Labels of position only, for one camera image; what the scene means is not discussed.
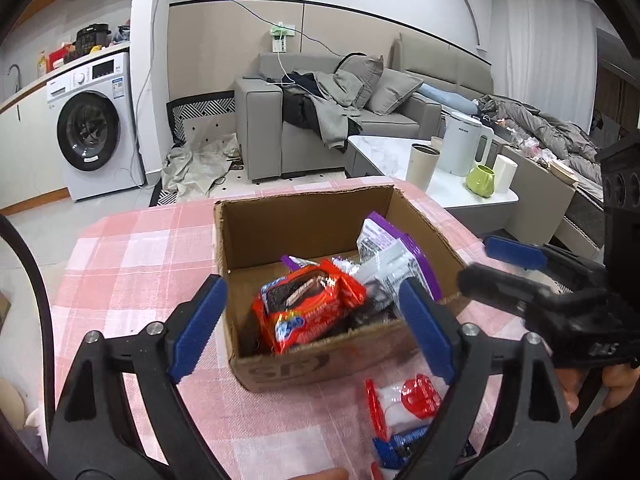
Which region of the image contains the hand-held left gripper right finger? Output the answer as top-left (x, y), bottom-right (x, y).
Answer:
top-left (398, 277), bottom-right (578, 480)

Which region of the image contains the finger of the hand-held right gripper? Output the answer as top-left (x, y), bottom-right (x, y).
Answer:
top-left (457, 262), bottom-right (563, 322)
top-left (484, 236), bottom-right (608, 283)

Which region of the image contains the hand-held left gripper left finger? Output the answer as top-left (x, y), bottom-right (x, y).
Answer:
top-left (46, 274), bottom-right (230, 480)

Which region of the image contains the purple packet black-white print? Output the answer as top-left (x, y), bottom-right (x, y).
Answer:
top-left (280, 254), bottom-right (321, 271)
top-left (356, 211), bottom-right (442, 303)

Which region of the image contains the red cookie packet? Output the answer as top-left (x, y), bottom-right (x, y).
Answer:
top-left (250, 258), bottom-right (368, 356)

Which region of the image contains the brown cardboard box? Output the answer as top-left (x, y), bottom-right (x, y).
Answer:
top-left (214, 185), bottom-right (473, 393)

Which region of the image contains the person's right hand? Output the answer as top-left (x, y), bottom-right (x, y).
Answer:
top-left (560, 364), bottom-right (640, 415)

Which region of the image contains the person's left hand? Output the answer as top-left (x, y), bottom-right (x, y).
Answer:
top-left (287, 469), bottom-right (350, 480)

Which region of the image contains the clear red-edged snack packet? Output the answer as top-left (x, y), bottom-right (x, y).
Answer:
top-left (364, 374), bottom-right (443, 441)

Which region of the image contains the green mug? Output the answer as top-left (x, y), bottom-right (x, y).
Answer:
top-left (466, 164), bottom-right (497, 197)

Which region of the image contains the white cup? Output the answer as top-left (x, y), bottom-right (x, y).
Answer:
top-left (492, 154), bottom-right (518, 193)

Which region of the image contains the pink checked tablecloth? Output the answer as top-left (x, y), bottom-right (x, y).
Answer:
top-left (47, 177), bottom-right (576, 480)

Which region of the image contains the white electric kettle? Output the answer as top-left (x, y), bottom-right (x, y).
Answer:
top-left (442, 111), bottom-right (496, 177)

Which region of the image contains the beige tumbler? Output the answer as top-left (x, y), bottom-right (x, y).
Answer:
top-left (406, 142), bottom-right (441, 191)

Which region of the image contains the grey quilt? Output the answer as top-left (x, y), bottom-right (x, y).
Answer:
top-left (477, 94), bottom-right (603, 186)

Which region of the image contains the dark wooden wardrobe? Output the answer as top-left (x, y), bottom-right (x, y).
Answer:
top-left (595, 30), bottom-right (640, 136)

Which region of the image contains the white coffee table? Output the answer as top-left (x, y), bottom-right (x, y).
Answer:
top-left (345, 135), bottom-right (521, 211)

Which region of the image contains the light blue cushion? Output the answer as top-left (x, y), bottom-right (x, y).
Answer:
top-left (417, 82), bottom-right (478, 113)

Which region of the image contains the white washing machine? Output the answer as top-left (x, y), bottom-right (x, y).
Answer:
top-left (46, 51), bottom-right (147, 203)

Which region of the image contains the cream rounded object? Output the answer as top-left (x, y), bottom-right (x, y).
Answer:
top-left (0, 377), bottom-right (28, 428)

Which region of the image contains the grey pillow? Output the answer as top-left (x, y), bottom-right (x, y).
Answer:
top-left (336, 54), bottom-right (385, 111)
top-left (366, 67), bottom-right (425, 116)

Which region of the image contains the white curtain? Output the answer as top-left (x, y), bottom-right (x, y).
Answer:
top-left (492, 0), bottom-right (598, 126)

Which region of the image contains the grey sofa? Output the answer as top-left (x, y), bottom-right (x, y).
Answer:
top-left (234, 32), bottom-right (496, 183)

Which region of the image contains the black patterned panel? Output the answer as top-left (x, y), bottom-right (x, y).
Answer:
top-left (166, 91), bottom-right (237, 143)

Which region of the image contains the grey jacket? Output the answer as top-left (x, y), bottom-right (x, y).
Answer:
top-left (305, 70), bottom-right (363, 151)

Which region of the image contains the black garment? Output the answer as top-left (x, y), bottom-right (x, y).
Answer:
top-left (281, 71), bottom-right (326, 131)

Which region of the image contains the white kitchen counter cabinet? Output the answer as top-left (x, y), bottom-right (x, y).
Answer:
top-left (0, 77), bottom-right (71, 211)

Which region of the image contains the red box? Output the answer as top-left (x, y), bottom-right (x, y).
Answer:
top-left (47, 45), bottom-right (76, 67)

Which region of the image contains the black pressure cooker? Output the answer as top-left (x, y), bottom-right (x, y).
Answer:
top-left (75, 22), bottom-right (111, 53)

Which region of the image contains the beige bed frame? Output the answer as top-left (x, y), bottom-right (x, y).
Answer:
top-left (500, 145), bottom-right (606, 256)

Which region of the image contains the thick black cable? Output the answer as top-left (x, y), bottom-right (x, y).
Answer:
top-left (0, 215), bottom-right (55, 376)

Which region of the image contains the wall socket with charger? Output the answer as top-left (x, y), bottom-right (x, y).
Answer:
top-left (269, 22), bottom-right (296, 53)

